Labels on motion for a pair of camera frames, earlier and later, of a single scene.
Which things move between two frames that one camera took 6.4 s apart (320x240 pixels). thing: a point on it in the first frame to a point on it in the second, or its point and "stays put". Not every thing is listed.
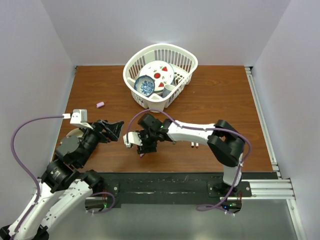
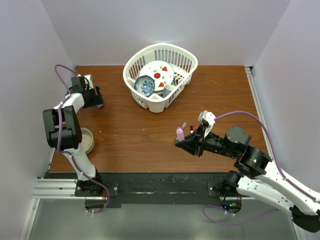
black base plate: x=173 y=190 stays put
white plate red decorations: x=162 y=72 stays put
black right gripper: x=146 y=148 to x=194 y=143
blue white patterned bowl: x=144 y=85 stays put
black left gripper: x=112 y=130 to x=97 y=99
